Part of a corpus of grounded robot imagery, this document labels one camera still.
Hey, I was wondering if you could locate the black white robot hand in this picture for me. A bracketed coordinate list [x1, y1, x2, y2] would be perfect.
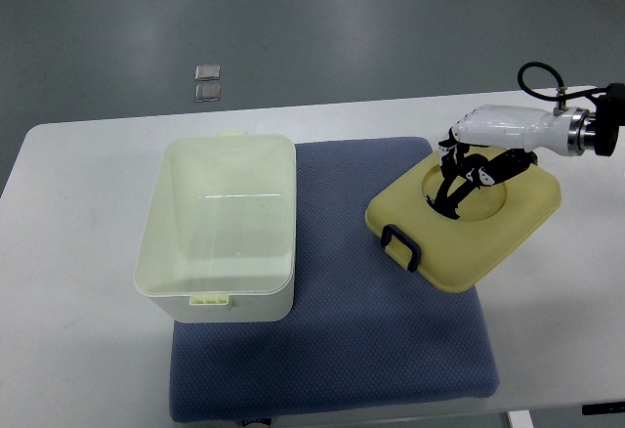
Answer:
[428, 106, 596, 217]

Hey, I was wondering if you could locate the yellow box lid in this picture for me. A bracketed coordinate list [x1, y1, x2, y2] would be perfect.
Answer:
[365, 153, 562, 293]

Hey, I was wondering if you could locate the white storage box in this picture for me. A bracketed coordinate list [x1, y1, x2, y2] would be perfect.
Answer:
[134, 134, 297, 323]

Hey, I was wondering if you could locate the blue padded mat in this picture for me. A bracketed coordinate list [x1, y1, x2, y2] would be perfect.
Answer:
[170, 137, 499, 422]

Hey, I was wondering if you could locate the white table leg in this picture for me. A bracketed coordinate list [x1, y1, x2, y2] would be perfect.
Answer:
[507, 410, 534, 428]

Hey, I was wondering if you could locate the black table control panel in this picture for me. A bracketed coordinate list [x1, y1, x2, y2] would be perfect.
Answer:
[581, 401, 625, 416]

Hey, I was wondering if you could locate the lower silver floor plate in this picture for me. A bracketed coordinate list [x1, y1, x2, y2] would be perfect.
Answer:
[194, 83, 222, 103]

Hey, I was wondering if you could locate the silver floor plate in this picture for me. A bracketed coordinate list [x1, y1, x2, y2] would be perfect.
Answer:
[194, 64, 221, 81]
[194, 83, 222, 103]

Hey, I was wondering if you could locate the upper silver floor plate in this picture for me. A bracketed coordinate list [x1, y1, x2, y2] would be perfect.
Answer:
[194, 64, 221, 81]

